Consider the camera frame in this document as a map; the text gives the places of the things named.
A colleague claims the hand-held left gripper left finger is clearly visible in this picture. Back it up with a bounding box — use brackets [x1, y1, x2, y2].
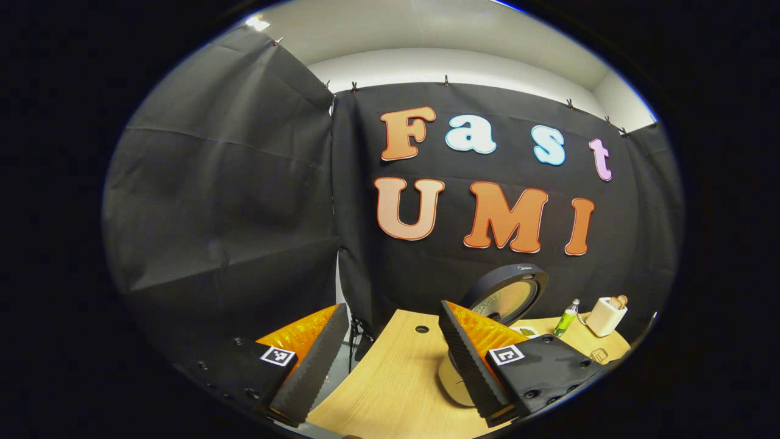
[174, 302, 351, 428]

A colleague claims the white toaster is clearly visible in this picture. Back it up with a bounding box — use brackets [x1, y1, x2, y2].
[586, 296, 629, 338]

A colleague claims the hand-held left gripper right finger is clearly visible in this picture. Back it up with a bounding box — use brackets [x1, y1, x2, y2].
[438, 299, 611, 428]

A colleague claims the green drink bottle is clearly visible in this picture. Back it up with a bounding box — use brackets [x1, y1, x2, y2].
[553, 299, 581, 338]

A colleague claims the white rice cooker dark lid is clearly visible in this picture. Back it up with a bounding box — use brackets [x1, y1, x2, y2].
[439, 263, 550, 408]

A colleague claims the black backdrop cloth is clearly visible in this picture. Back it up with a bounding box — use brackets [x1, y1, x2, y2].
[102, 24, 684, 391]

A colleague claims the black tripod stand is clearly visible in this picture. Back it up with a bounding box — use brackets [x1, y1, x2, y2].
[349, 316, 374, 374]

